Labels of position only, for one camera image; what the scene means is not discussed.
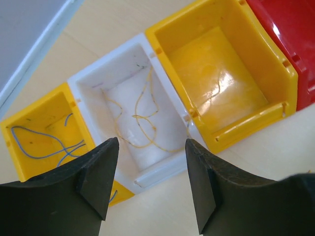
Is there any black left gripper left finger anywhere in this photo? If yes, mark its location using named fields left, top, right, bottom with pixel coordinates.
left=0, top=138, right=119, bottom=236

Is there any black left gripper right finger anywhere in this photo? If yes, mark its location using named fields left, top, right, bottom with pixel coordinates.
left=185, top=139, right=315, bottom=236

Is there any far yellow bin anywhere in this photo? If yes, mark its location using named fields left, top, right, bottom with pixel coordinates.
left=0, top=82, right=135, bottom=207

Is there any yellow bin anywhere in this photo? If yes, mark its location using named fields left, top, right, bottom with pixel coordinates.
left=145, top=0, right=298, bottom=153
left=0, top=82, right=135, bottom=207

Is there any white bin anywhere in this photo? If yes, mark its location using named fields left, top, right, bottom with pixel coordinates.
left=68, top=33, right=203, bottom=194

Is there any near yellow bin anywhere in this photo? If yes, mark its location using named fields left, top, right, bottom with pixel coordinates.
left=145, top=0, right=298, bottom=153

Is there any red bin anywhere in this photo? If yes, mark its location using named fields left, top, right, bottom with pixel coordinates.
left=247, top=0, right=315, bottom=111

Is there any aluminium table frame rail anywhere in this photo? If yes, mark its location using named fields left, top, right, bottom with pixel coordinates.
left=0, top=0, right=83, bottom=116

